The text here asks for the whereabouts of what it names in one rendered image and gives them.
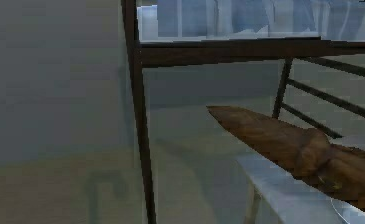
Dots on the pale blue bed mattress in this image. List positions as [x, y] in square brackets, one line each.
[243, 20]

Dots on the brown cloth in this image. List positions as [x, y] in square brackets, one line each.
[290, 143]

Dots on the pale grey table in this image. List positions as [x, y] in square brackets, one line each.
[290, 196]

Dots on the dark brown bunk bed frame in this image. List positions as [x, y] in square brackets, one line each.
[139, 100]

